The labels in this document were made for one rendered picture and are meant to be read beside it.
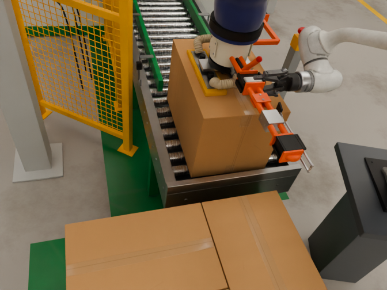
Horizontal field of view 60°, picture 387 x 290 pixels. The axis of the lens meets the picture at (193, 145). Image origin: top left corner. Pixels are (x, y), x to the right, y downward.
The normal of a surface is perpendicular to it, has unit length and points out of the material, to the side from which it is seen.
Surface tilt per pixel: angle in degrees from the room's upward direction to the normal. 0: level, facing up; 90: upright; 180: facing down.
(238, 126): 90
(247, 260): 0
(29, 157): 90
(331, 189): 0
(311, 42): 62
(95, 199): 0
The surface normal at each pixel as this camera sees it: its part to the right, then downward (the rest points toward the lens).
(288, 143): 0.14, -0.67
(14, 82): 0.26, 0.73
